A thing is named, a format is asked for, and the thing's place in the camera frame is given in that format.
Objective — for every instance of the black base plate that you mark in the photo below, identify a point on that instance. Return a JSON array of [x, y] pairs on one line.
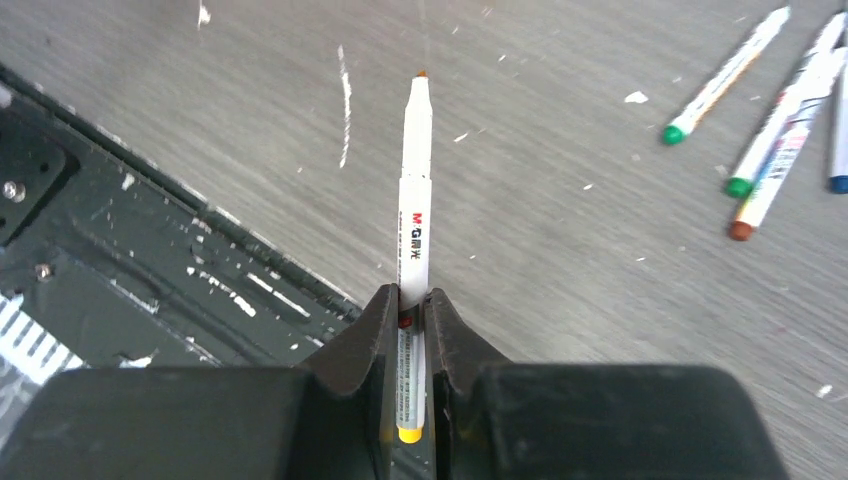
[[108, 261]]

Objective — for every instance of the orange marker pen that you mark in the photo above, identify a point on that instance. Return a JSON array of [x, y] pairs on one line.
[[785, 151]]

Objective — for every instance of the green-end marker pen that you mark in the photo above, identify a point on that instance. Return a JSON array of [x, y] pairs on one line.
[[681, 127]]

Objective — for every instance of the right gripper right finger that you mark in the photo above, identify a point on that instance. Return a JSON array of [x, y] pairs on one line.
[[499, 419]]

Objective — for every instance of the yellow marker pen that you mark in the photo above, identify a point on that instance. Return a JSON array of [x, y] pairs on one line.
[[414, 222]]

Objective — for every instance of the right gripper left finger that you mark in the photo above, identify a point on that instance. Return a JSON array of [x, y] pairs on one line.
[[329, 417]]

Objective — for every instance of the blue-end marker pen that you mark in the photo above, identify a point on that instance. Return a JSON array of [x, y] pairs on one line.
[[838, 154]]

